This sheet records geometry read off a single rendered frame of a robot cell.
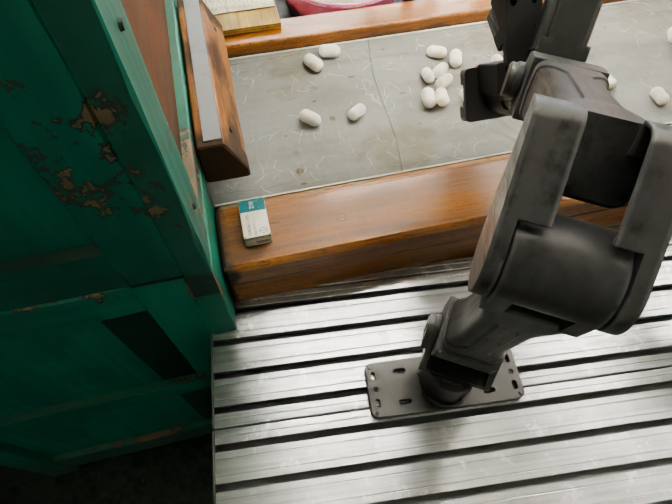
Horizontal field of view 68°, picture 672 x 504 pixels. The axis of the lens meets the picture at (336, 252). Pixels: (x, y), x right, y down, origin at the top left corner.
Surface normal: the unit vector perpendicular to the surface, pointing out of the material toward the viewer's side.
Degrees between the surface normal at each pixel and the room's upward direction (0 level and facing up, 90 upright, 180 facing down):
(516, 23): 50
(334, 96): 0
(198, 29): 0
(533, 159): 35
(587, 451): 0
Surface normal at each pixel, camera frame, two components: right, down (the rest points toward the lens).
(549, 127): -0.17, 0.07
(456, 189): 0.02, -0.49
